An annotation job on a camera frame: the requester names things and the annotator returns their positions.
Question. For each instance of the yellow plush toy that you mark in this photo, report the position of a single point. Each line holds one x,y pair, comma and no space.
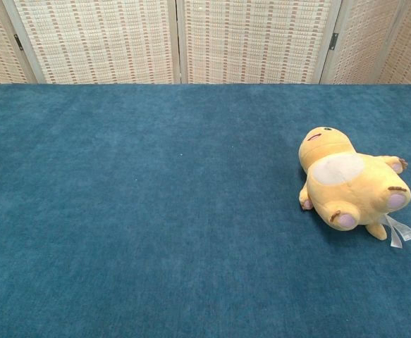
346,186

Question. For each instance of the blue velvet tablecloth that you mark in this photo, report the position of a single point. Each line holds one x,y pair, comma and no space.
163,211

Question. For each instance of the dark metal screen hinge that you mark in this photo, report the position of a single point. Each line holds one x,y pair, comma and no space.
18,41
334,41

